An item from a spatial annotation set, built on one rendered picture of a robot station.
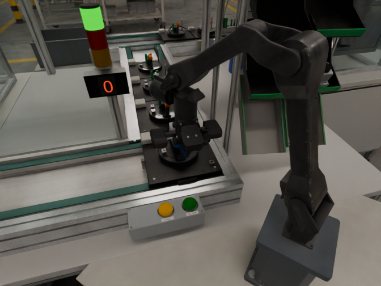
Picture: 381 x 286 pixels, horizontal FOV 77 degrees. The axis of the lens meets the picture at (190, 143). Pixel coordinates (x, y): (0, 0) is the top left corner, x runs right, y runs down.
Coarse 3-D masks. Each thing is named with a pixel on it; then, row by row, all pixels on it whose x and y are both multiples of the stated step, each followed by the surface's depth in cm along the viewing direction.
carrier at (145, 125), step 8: (136, 104) 106; (144, 104) 106; (152, 104) 102; (160, 104) 104; (144, 112) 104; (152, 112) 98; (160, 112) 100; (144, 120) 99; (152, 120) 99; (160, 120) 97; (168, 120) 98; (144, 128) 95; (152, 128) 95; (168, 128) 95
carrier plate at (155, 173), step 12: (144, 144) 88; (144, 156) 83; (156, 156) 83; (204, 156) 83; (156, 168) 79; (168, 168) 79; (180, 168) 79; (192, 168) 79; (204, 168) 79; (216, 168) 79; (156, 180) 75; (168, 180) 75
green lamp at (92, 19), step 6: (84, 12) 60; (90, 12) 60; (96, 12) 61; (84, 18) 61; (90, 18) 61; (96, 18) 61; (102, 18) 63; (84, 24) 62; (90, 24) 62; (96, 24) 62; (102, 24) 63; (90, 30) 62
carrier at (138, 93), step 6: (150, 72) 120; (156, 72) 120; (132, 78) 125; (138, 78) 125; (150, 78) 129; (132, 84) 124; (138, 84) 124; (144, 84) 120; (150, 84) 120; (138, 90) 119; (144, 90) 118; (138, 96) 114; (144, 96) 114; (150, 96) 114
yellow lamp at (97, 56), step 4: (108, 48) 68; (92, 52) 66; (96, 52) 66; (100, 52) 66; (104, 52) 67; (108, 52) 68; (92, 56) 68; (96, 56) 67; (100, 56) 67; (104, 56) 67; (108, 56) 68; (96, 60) 68; (100, 60) 68; (104, 60) 68; (108, 60) 69; (96, 64) 68; (100, 64) 68; (104, 64) 69; (108, 64) 69
